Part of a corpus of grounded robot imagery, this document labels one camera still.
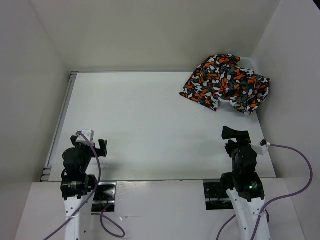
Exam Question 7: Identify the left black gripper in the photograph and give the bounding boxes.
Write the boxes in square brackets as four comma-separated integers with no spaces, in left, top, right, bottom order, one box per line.
[71,136,107,172]

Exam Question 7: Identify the orange camouflage shorts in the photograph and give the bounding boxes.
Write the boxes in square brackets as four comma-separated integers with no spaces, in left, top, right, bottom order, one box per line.
[179,54,270,115]

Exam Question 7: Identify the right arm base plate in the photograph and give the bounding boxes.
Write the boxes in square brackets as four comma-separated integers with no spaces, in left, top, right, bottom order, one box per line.
[203,179,234,211]

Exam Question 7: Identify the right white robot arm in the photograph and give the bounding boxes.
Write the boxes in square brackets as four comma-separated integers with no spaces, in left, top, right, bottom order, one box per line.
[219,126,272,240]

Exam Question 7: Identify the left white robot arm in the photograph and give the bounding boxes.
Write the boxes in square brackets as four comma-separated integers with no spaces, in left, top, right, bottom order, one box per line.
[60,130,108,240]

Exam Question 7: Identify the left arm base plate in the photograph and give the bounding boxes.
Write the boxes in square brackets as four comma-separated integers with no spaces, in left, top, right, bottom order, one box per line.
[91,182,117,213]

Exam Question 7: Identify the white plastic basket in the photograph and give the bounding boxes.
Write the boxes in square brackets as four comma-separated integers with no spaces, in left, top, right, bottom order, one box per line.
[218,56,261,108]

